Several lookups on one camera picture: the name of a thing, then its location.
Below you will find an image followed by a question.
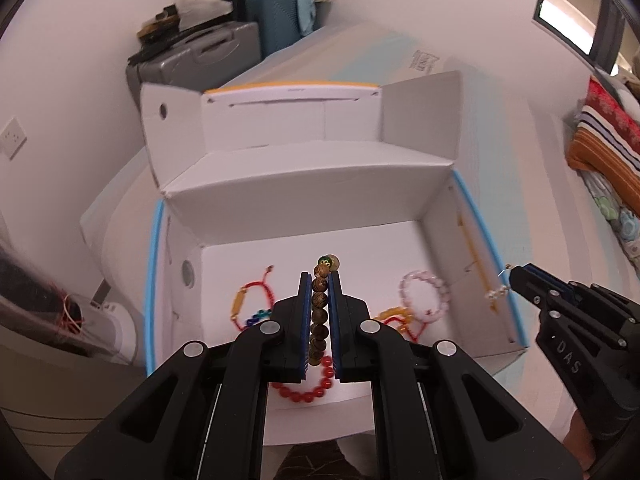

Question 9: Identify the grey suitcase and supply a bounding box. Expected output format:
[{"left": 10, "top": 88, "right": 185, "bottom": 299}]
[{"left": 125, "top": 21, "right": 263, "bottom": 106}]

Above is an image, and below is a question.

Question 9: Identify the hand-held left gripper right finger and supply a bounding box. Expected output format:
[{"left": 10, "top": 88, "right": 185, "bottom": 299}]
[{"left": 327, "top": 272, "right": 586, "bottom": 480}]

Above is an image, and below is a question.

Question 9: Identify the brown wooden bead bracelet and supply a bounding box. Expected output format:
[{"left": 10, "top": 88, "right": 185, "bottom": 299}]
[{"left": 309, "top": 254, "right": 342, "bottom": 367}]

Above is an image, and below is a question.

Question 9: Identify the striped pillow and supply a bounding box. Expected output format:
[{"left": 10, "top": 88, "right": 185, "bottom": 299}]
[{"left": 565, "top": 76, "right": 640, "bottom": 211}]

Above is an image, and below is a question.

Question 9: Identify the window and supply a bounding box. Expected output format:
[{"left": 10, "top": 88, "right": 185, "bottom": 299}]
[{"left": 532, "top": 0, "right": 640, "bottom": 76}]

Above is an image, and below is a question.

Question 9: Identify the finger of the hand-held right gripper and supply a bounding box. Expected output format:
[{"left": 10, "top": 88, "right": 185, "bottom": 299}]
[
  {"left": 507, "top": 266, "right": 556, "bottom": 313},
  {"left": 524, "top": 264, "right": 573, "bottom": 293}
]

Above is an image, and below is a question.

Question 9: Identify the person's right hand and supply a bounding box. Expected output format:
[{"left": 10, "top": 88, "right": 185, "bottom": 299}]
[{"left": 564, "top": 407, "right": 598, "bottom": 476}]

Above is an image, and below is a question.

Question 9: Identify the red bead bracelet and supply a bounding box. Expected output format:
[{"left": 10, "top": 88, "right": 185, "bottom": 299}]
[{"left": 270, "top": 355, "right": 336, "bottom": 403}]

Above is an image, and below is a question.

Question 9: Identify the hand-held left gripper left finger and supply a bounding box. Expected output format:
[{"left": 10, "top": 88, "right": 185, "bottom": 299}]
[{"left": 54, "top": 272, "right": 312, "bottom": 480}]

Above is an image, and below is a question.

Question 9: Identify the white cloth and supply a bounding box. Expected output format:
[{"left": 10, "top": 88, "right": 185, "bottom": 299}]
[{"left": 175, "top": 0, "right": 233, "bottom": 31}]

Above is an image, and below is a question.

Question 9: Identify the white cardboard box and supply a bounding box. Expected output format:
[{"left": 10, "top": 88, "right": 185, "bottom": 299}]
[{"left": 80, "top": 70, "right": 530, "bottom": 448}]

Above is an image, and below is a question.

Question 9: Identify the teal suitcase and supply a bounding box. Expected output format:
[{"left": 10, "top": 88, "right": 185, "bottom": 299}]
[{"left": 235, "top": 0, "right": 316, "bottom": 61}]

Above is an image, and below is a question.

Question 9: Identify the yellow bead bracelet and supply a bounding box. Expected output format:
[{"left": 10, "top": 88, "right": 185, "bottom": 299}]
[{"left": 375, "top": 306, "right": 413, "bottom": 323}]

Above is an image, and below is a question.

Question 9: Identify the pink bead bracelet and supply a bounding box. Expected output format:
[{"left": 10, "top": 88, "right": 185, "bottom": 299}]
[{"left": 398, "top": 270, "right": 451, "bottom": 323}]

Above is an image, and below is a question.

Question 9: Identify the white wall socket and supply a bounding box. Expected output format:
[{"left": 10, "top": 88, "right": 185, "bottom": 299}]
[{"left": 0, "top": 116, "right": 27, "bottom": 161}]

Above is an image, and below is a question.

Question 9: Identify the white appliance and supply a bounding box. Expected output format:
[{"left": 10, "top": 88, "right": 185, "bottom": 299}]
[{"left": 65, "top": 292, "right": 146, "bottom": 366}]

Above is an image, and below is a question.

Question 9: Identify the teal cloth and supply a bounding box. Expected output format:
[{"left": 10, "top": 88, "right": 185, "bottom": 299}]
[{"left": 292, "top": 0, "right": 317, "bottom": 37}]

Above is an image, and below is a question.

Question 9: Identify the floral quilt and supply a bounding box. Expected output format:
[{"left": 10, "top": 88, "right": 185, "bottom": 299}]
[{"left": 582, "top": 167, "right": 640, "bottom": 276}]

